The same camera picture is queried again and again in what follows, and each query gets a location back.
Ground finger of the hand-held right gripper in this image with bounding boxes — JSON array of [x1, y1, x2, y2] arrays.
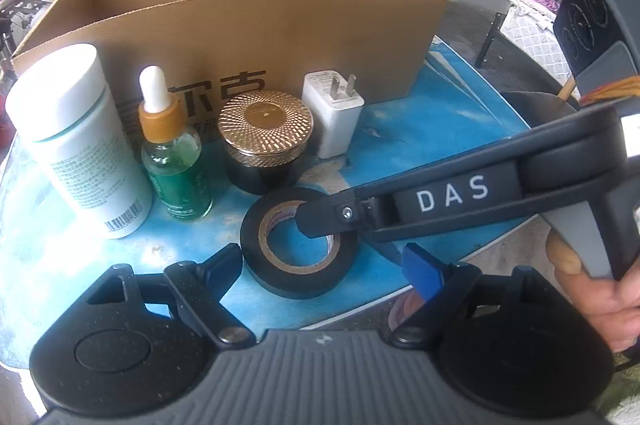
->
[[294, 188, 387, 240]]

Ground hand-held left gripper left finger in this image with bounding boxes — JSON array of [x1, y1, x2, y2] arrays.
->
[[85, 242, 256, 350]]

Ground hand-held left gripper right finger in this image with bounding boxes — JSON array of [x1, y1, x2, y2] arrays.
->
[[389, 242, 556, 349]]

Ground black tape roll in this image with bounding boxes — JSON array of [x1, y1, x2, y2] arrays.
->
[[240, 186, 360, 301]]

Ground white charger plug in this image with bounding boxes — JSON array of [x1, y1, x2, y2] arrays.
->
[[301, 69, 362, 160]]

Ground green dropper bottle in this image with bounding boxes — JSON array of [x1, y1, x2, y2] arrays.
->
[[138, 66, 215, 221]]

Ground black jar with gold lid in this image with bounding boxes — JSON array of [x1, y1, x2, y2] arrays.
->
[[217, 89, 313, 196]]

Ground white plastic bottle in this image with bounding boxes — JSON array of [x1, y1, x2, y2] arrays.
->
[[5, 44, 153, 240]]

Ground brown cardboard box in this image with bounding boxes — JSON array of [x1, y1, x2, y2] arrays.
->
[[10, 0, 448, 161]]

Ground person's right hand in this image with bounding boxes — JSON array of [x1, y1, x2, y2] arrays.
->
[[546, 225, 640, 353]]

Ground black wooden stool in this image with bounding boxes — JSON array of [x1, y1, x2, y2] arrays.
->
[[502, 78, 583, 131]]

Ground white quilted bag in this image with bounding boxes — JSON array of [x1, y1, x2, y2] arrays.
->
[[500, 0, 571, 77]]

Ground white fluffy cushion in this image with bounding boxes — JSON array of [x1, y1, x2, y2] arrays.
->
[[602, 355, 640, 425]]

